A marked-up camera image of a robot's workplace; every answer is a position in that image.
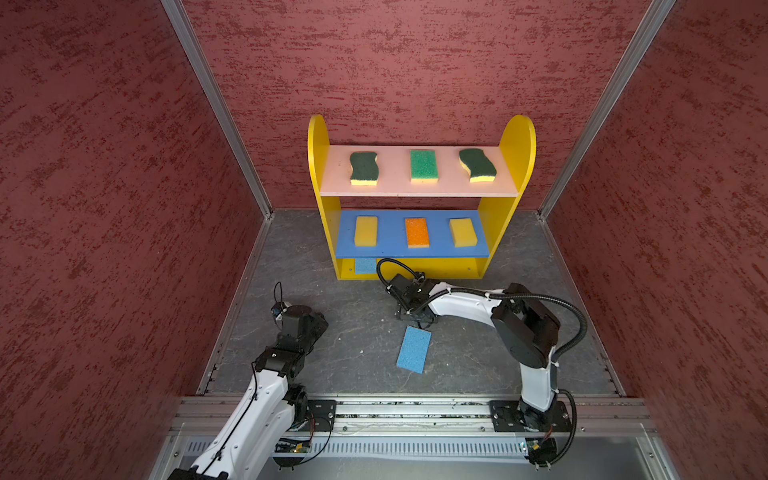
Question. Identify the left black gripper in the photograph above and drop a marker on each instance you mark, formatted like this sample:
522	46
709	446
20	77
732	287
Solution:
318	323

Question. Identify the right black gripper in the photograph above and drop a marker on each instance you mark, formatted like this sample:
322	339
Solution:
404	307

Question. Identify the light blue sponge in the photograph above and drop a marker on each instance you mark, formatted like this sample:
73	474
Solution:
414	349
365	266

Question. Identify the orange sponge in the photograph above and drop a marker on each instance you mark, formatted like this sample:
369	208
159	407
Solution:
417	234

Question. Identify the yellow sponge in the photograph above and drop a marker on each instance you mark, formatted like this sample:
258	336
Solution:
463	233
366	231

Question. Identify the bright green rectangular sponge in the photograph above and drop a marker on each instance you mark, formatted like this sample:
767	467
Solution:
423	166

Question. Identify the dark green wavy sponge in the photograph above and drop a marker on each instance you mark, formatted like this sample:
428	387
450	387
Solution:
477	165
365	170

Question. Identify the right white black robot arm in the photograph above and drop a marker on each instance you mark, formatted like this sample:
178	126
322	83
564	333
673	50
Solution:
527	329

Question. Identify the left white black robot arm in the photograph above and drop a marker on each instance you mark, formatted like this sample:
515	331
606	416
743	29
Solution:
271	405

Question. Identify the blue lower shelf board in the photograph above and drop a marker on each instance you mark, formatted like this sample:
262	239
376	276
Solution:
392	237

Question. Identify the yellow wooden shelf unit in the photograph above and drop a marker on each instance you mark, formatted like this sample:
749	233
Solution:
518	145

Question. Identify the pink upper shelf board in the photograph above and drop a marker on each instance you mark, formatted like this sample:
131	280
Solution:
333	171

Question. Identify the left small circuit board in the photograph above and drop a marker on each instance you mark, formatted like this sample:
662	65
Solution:
293	446

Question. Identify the small circuit board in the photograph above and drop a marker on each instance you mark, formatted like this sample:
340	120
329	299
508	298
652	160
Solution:
541	448
293	446

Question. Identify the right small circuit board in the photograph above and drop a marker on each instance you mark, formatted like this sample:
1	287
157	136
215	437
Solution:
541	448

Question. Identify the left aluminium corner profile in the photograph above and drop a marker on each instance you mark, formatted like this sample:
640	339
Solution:
184	31

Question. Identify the aluminium corner profile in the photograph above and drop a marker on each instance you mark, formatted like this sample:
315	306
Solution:
645	33
184	31

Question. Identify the right aluminium corner profile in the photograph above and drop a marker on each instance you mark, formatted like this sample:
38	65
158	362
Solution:
645	33

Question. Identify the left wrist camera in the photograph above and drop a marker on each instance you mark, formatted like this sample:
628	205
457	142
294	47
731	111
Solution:
277	310

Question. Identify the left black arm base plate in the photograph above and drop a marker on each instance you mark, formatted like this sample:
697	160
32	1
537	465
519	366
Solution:
316	415

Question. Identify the white slotted cable duct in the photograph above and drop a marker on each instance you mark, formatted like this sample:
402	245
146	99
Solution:
503	449

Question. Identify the aluminium mounting rail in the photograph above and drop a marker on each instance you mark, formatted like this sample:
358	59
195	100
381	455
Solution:
464	416

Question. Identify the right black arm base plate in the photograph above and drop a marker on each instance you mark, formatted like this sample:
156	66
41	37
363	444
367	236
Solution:
504	415

